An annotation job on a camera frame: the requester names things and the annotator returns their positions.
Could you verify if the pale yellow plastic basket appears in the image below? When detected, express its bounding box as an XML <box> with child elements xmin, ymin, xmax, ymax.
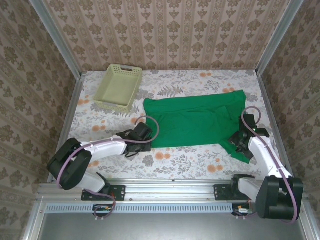
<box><xmin>93</xmin><ymin>64</ymin><xmax>144</xmax><ymax>114</ymax></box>

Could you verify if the green t-shirt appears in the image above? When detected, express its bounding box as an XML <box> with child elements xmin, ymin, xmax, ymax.
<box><xmin>143</xmin><ymin>89</ymin><xmax>251</xmax><ymax>165</ymax></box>

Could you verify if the floral table cover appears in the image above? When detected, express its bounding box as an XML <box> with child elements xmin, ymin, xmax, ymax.
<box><xmin>63</xmin><ymin>69</ymin><xmax>287</xmax><ymax>181</ymax></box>

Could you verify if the small electronics board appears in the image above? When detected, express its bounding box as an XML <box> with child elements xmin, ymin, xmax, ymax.
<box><xmin>92</xmin><ymin>203</ymin><xmax>117</xmax><ymax>221</ymax></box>
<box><xmin>232</xmin><ymin>203</ymin><xmax>253</xmax><ymax>220</ymax></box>

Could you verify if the grey metal sheet panel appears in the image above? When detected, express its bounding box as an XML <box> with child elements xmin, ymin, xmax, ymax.
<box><xmin>37</xmin><ymin>202</ymin><xmax>309</xmax><ymax>240</ymax></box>

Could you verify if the aluminium side rail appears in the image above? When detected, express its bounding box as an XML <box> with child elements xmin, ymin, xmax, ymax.
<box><xmin>257</xmin><ymin>72</ymin><xmax>296</xmax><ymax>182</ymax></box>
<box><xmin>46</xmin><ymin>72</ymin><xmax>87</xmax><ymax>183</ymax></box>

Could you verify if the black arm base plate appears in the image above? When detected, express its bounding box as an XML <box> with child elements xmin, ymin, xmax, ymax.
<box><xmin>213</xmin><ymin>184</ymin><xmax>258</xmax><ymax>202</ymax></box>
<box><xmin>81</xmin><ymin>184</ymin><xmax>126</xmax><ymax>202</ymax></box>

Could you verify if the aluminium mounting rail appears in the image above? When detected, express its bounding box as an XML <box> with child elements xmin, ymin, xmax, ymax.
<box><xmin>37</xmin><ymin>178</ymin><xmax>307</xmax><ymax>201</ymax></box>

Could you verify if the slotted grey cable duct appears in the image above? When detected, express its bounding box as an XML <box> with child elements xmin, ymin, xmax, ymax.
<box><xmin>46</xmin><ymin>202</ymin><xmax>234</xmax><ymax>214</ymax></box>

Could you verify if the aluminium frame post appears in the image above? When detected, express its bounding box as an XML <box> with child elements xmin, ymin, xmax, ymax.
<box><xmin>256</xmin><ymin>0</ymin><xmax>305</xmax><ymax>76</ymax></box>
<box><xmin>29</xmin><ymin>0</ymin><xmax>83</xmax><ymax>79</ymax></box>

